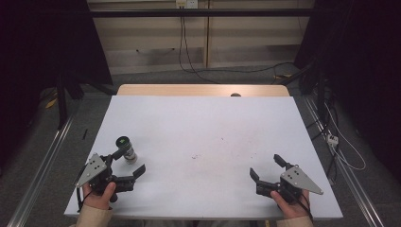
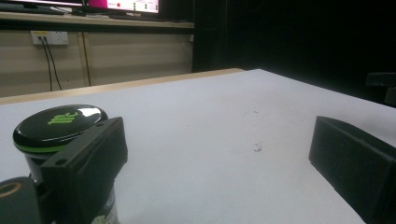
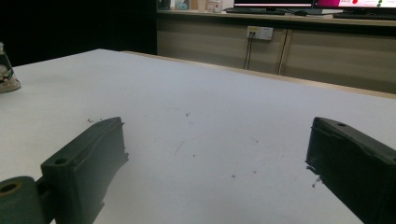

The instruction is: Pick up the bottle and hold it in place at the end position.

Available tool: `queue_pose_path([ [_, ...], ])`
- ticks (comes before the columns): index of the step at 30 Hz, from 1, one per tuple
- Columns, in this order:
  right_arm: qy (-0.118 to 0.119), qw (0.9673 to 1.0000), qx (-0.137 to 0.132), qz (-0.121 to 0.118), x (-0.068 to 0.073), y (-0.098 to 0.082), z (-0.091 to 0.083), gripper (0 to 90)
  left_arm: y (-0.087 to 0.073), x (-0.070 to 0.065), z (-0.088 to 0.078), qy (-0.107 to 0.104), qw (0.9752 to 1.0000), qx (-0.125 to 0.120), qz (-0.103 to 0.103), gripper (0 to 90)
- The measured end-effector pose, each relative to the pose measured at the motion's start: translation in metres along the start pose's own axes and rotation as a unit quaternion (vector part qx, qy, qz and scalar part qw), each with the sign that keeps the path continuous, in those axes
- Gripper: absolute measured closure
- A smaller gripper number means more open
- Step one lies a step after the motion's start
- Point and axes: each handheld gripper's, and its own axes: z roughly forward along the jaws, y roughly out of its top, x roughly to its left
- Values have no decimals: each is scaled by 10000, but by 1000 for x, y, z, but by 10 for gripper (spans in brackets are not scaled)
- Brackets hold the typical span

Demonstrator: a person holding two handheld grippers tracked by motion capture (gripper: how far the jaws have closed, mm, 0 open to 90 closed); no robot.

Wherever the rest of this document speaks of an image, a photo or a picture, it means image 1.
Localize person's right hand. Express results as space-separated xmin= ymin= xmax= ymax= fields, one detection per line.
xmin=270 ymin=188 xmax=310 ymax=219

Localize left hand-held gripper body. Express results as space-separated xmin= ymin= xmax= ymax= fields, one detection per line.
xmin=75 ymin=153 xmax=136 ymax=202

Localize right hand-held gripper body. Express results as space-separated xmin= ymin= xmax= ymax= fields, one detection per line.
xmin=255 ymin=165 xmax=324 ymax=204

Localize wooden table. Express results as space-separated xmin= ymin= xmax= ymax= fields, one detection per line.
xmin=116 ymin=83 xmax=290 ymax=97

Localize white cable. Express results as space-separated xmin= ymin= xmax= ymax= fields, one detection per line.
xmin=323 ymin=103 xmax=368 ymax=172

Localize bundle of black floor cables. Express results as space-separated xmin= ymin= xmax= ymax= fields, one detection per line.
xmin=305 ymin=94 xmax=340 ymax=182

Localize white wall socket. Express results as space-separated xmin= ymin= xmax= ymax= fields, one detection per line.
xmin=175 ymin=0 xmax=199 ymax=9

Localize small jar with green lid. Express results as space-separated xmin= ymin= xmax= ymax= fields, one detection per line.
xmin=115 ymin=135 xmax=139 ymax=166

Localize aluminium floor rail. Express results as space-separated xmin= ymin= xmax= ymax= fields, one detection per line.
xmin=302 ymin=94 xmax=386 ymax=227
xmin=6 ymin=112 xmax=78 ymax=227

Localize left hand-held gripper black cable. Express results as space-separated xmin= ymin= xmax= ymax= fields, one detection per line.
xmin=76 ymin=165 xmax=93 ymax=213

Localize black metal stand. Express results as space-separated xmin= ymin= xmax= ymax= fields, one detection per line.
xmin=55 ymin=70 xmax=85 ymax=131
xmin=278 ymin=60 xmax=329 ymax=125

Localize black horizontal frame bar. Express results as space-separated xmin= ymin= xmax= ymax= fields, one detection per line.
xmin=89 ymin=9 xmax=316 ymax=18

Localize right hand-held gripper black cable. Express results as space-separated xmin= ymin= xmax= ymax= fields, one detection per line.
xmin=291 ymin=188 xmax=315 ymax=221

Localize person's left hand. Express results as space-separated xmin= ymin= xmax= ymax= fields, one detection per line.
xmin=82 ymin=182 xmax=117 ymax=211

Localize hand-held gripper black cable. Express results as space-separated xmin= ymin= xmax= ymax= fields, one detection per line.
xmin=76 ymin=165 xmax=93 ymax=213
xmin=291 ymin=188 xmax=315 ymax=221

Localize black power cable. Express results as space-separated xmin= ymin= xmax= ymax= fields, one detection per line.
xmin=178 ymin=15 xmax=221 ymax=85
xmin=183 ymin=15 xmax=296 ymax=76

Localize white power strip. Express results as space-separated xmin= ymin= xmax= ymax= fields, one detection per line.
xmin=326 ymin=133 xmax=340 ymax=148

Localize dark curtain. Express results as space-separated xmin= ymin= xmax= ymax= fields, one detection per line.
xmin=294 ymin=0 xmax=401 ymax=178
xmin=0 ymin=0 xmax=113 ymax=165

